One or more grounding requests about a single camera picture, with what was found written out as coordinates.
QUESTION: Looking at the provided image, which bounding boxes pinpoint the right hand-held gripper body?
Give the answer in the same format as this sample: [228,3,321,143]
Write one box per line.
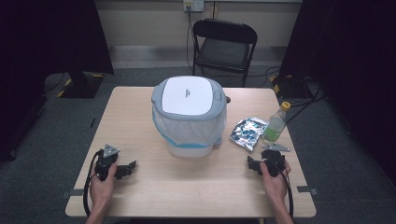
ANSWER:
[261,143,291,178]

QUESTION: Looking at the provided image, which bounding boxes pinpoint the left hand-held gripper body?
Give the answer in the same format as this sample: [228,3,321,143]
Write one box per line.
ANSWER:
[93,143,125,182]

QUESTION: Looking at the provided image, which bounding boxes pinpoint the silver foil packet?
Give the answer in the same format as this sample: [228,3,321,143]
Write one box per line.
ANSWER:
[229,116,268,152]

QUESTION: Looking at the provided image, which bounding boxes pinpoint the grey white pedal trash can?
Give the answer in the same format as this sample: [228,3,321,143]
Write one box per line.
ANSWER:
[150,75,228,159]

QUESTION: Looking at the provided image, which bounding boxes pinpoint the person's right hand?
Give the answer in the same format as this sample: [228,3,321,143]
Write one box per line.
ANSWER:
[260,161,291,203]

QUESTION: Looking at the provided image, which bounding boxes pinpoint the person's left hand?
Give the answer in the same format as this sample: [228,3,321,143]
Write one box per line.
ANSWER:
[89,162,119,203]

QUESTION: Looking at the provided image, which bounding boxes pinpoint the grey tape strip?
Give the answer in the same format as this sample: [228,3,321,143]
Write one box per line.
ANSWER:
[296,185,319,196]
[60,188,85,200]

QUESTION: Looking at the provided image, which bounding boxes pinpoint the white trash bag liner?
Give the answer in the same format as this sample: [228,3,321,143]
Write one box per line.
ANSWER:
[151,105,228,149]

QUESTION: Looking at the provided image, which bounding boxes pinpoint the black stand base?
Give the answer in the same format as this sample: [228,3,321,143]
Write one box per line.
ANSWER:
[57,69,106,100]
[270,74,316,100]

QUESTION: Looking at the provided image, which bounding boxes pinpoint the black folding chair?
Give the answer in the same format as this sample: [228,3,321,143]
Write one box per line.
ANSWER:
[191,18,259,88]

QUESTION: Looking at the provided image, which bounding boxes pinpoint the dark curtain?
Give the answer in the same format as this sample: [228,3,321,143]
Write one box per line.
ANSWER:
[0,0,115,162]
[279,0,396,185]

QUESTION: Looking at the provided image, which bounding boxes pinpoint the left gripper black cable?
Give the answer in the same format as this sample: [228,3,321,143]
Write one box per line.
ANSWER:
[82,148,104,218]

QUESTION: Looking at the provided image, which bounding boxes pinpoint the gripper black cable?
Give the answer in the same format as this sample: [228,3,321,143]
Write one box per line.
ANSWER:
[279,169,295,218]
[82,148,104,218]

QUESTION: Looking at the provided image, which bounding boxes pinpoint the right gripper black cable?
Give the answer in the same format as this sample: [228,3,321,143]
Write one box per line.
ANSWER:
[279,169,295,218]

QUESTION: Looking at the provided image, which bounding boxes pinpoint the black floor cables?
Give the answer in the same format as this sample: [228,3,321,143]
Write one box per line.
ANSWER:
[279,81,326,125]

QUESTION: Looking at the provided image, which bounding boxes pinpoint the black wall outlet cable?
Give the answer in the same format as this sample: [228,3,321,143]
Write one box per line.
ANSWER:
[185,8,196,73]

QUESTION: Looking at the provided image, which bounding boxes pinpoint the white wall outlet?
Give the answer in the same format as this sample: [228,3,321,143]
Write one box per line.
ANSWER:
[182,0,205,13]

